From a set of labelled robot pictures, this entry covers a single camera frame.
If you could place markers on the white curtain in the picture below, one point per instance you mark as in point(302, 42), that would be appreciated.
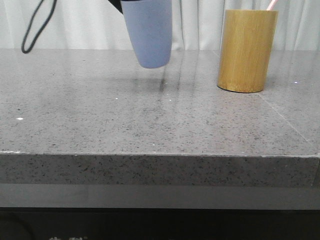
point(196, 24)

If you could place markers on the blue plastic cup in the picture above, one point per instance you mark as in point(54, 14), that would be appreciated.
point(149, 26)

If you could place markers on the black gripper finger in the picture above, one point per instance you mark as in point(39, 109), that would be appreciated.
point(117, 5)

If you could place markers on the bamboo wooden cup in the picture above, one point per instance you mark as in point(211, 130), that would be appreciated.
point(245, 50)

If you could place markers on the dark cabinet front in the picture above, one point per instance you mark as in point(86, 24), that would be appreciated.
point(157, 224)

